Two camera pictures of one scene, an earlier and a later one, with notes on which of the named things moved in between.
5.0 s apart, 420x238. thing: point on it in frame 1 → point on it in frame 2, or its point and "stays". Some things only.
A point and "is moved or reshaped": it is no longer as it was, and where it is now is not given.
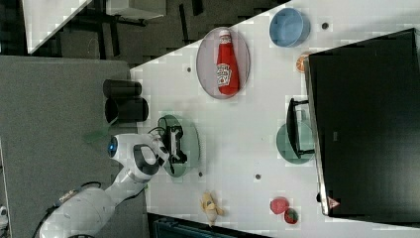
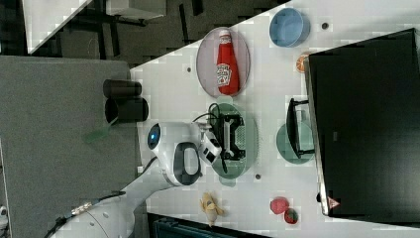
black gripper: x=170 y=145 → x=227 y=125
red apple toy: x=278 y=205 stays
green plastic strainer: x=189 y=144 is moved or reshaped
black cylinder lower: x=126 y=109 stays
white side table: x=44 y=17 stays
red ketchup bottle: x=228 y=80 stays
